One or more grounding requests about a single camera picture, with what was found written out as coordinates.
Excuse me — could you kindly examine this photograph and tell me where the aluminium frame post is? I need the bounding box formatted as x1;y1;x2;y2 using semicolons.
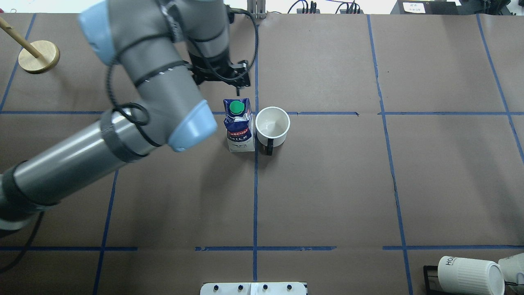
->
246;0;267;19

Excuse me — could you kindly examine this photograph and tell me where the black power supply box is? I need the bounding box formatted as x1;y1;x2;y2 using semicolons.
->
390;0;482;15

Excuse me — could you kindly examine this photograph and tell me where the white mug with black handle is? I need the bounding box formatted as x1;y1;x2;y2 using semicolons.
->
255;106;291;156

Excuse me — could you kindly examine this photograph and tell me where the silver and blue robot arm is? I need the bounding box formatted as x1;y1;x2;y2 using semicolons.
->
1;0;256;237

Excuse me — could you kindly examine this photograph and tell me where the black wire cup rack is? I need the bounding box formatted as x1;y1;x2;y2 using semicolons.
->
423;265;447;295

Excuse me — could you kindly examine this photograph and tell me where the wooden mug tree stand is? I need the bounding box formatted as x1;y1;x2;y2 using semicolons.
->
0;18;60;74

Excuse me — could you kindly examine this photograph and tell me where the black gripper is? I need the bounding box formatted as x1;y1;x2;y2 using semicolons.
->
189;52;251;97

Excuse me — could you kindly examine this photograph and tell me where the white pedestal column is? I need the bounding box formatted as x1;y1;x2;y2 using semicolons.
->
200;281;309;295

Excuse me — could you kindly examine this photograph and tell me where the blue milk carton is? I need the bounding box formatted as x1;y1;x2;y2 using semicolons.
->
223;98;256;153

